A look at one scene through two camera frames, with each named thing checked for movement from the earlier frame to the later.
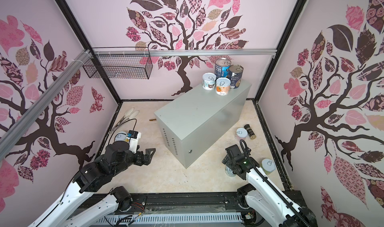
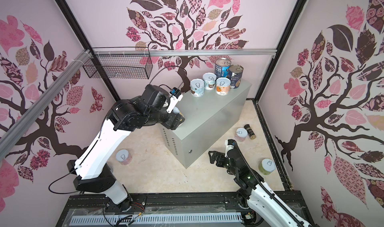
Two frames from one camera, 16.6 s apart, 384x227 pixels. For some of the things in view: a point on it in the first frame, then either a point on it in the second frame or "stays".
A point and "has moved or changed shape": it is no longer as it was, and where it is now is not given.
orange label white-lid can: x=223 y=85 stays
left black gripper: x=141 y=161 to x=172 y=120
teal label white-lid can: x=208 y=81 stays
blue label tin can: x=222 y=67 stays
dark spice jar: x=250 y=131 stays
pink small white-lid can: x=241 y=133 stays
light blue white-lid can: x=229 y=171 has moved or changed shape
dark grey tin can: x=235 y=73 stays
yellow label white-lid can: x=121 y=136 has moved or changed shape
